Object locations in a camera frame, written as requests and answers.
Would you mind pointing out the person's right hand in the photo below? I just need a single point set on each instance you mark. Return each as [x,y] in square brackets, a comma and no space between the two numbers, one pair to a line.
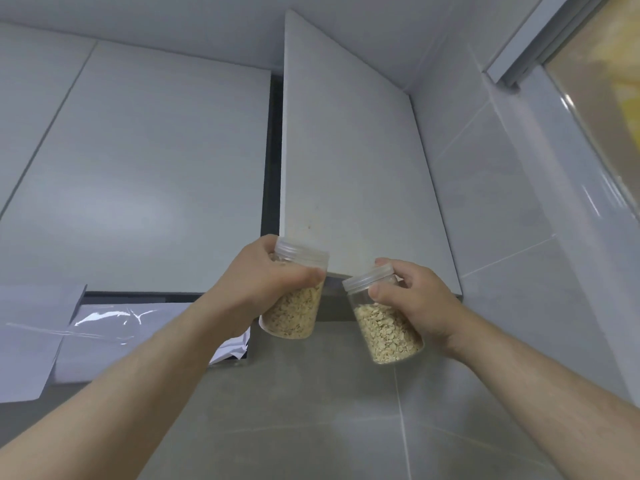
[427,307]

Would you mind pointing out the person's left hand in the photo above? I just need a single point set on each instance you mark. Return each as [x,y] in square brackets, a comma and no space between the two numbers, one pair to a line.
[245,287]

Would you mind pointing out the person's left thumb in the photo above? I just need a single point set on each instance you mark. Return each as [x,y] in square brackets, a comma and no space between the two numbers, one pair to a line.
[300,278]

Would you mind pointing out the grey aluminium window frame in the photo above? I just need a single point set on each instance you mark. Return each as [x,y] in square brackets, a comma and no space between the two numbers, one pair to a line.
[520,49]

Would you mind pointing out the wide white cabinet door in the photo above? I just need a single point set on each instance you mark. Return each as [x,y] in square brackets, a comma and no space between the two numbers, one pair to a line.
[145,184]

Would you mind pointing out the person's right forearm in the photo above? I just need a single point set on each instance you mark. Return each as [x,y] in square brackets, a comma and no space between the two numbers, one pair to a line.
[550,394]

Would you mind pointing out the person's right thumb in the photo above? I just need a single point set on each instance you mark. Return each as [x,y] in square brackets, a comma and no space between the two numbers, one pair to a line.
[384,293]

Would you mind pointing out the person's left forearm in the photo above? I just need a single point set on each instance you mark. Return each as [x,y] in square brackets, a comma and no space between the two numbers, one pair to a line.
[125,394]

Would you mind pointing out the open white cabinet door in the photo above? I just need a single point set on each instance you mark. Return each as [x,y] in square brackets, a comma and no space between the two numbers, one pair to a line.
[350,169]

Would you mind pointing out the rolled oats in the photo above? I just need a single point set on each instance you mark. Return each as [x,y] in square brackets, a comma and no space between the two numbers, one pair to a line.
[292,314]
[387,334]

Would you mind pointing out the frosted window pane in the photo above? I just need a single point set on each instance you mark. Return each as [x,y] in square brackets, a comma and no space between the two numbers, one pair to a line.
[605,79]

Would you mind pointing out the clear plastic jar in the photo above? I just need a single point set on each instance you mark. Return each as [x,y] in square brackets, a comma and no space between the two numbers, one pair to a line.
[367,284]
[305,259]

